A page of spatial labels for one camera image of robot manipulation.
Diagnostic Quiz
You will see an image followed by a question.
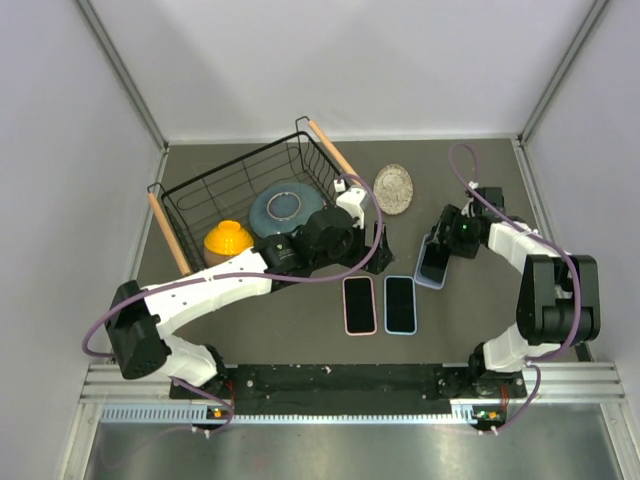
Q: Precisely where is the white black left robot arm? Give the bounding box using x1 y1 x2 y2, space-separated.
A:
105 207 392 397

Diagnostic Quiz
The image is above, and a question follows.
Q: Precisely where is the brown speckled bowl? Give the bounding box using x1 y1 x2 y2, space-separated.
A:
203 247 237 268

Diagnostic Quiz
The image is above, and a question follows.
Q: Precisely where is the blue glazed ceramic plate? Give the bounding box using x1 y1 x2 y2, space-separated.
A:
249 182 325 238

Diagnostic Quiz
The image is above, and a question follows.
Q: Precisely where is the black wire dish basket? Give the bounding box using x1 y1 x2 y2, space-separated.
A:
147 116 356 276

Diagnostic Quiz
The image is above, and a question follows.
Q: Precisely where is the pink phone case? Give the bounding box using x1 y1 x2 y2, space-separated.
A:
341 275 378 337

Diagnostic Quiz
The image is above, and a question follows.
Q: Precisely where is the lilac phone case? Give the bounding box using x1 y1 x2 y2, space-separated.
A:
414 235 448 290

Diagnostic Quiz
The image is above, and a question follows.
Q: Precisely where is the aluminium slotted rail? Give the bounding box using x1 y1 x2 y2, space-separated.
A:
100 404 481 425

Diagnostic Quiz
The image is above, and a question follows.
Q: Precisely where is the dark green smartphone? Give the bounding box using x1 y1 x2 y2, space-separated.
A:
386 277 415 332

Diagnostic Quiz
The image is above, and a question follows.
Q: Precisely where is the teal edged black smartphone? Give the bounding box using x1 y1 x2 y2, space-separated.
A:
419 243 449 284

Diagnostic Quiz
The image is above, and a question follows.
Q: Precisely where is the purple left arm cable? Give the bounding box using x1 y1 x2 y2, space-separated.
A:
81 174 386 357

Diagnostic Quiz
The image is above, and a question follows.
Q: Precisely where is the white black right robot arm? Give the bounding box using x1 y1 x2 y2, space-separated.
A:
414 184 601 397

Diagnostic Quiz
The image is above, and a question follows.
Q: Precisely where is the yellow ribbed bowl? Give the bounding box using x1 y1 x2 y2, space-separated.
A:
204 220 254 256

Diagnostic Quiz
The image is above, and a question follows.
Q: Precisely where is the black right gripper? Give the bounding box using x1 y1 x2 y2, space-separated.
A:
426 204 480 259

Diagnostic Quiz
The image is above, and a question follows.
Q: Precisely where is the speckled oval dish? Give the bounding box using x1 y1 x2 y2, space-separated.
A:
373 164 414 215

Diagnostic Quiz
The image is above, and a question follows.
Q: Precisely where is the light blue phone case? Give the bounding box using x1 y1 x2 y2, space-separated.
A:
383 274 418 336

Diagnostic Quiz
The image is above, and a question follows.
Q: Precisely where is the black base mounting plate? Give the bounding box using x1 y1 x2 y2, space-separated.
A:
169 362 501 415

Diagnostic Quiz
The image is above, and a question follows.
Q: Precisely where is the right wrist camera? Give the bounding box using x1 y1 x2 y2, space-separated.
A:
462 181 484 218

